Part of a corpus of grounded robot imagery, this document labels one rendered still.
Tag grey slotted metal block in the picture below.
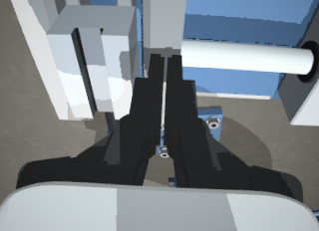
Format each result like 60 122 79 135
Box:
46 5 139 119

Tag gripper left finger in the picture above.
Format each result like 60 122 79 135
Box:
16 54 164 189

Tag white flat bar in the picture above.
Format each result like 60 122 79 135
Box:
117 0 139 65

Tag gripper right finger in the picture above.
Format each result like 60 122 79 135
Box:
163 55 303 203

